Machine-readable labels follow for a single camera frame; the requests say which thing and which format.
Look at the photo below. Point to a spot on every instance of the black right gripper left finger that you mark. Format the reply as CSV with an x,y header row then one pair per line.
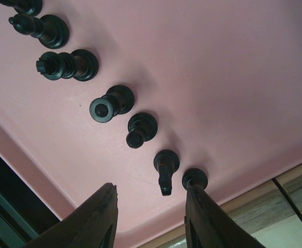
x,y
92,224

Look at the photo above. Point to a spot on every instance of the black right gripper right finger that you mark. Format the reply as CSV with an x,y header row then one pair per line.
x,y
207,225

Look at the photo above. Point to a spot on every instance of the black rook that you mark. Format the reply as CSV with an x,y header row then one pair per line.
x,y
194,177

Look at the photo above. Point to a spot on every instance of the black knight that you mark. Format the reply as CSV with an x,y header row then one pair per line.
x,y
30,8
166,163

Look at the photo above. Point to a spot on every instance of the wooden chess board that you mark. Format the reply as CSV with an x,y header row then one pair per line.
x,y
272,212

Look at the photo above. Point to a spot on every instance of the black bishop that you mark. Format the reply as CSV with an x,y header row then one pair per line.
x,y
142,127
51,31

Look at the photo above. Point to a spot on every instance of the black king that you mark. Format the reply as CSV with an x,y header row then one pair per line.
x,y
118,100

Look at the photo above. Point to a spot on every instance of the pink plastic tray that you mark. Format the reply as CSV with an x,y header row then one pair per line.
x,y
223,80

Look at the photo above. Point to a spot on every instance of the black queen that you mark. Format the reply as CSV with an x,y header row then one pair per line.
x,y
81,64

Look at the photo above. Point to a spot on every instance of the black aluminium frame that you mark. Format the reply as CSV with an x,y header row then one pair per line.
x,y
23,216

